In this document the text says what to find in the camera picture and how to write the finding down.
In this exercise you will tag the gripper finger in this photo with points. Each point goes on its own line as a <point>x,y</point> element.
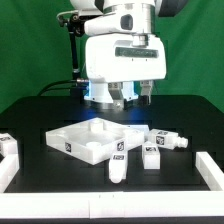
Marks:
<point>146,91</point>
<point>115,90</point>

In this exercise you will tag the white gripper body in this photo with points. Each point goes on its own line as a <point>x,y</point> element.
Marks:
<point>113,58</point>

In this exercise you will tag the white square tabletop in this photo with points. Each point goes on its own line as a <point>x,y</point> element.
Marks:
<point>94,140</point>

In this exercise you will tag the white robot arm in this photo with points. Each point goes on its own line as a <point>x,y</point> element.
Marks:
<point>98,93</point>

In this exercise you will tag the white AprilTag base sheet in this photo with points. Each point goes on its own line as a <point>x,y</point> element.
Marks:
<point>139,127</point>

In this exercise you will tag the white U-shaped obstacle fence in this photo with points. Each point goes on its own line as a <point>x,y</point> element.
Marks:
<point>123,204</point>

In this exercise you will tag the black camera stand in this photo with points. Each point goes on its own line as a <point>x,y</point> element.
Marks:
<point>75,27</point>

